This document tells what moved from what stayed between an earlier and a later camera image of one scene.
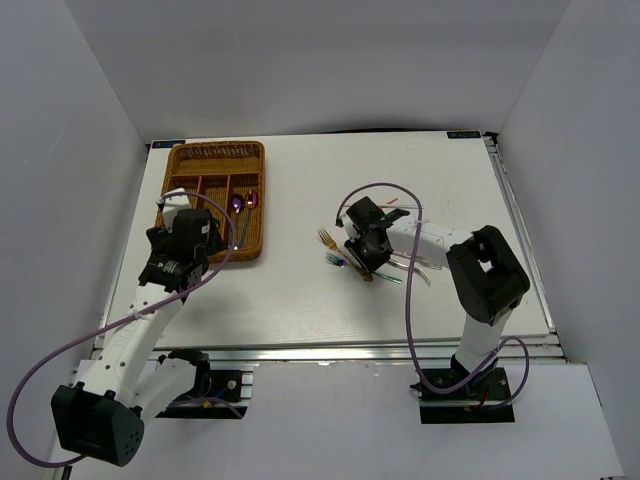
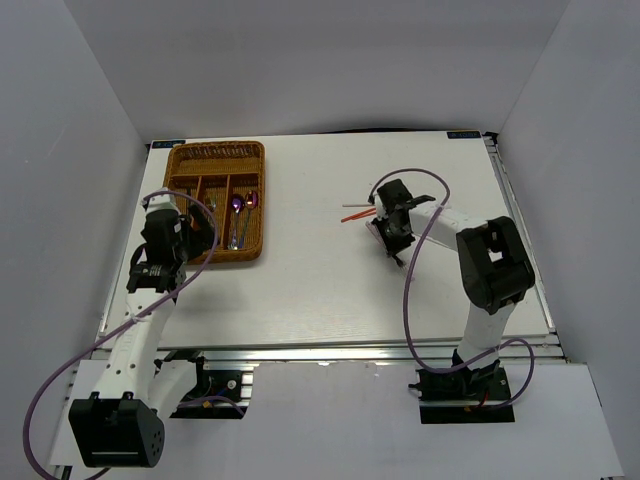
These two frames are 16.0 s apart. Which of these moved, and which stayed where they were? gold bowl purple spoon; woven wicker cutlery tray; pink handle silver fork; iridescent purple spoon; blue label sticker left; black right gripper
Moved: black right gripper; pink handle silver fork
Stayed: blue label sticker left; iridescent purple spoon; woven wicker cutlery tray; gold bowl purple spoon
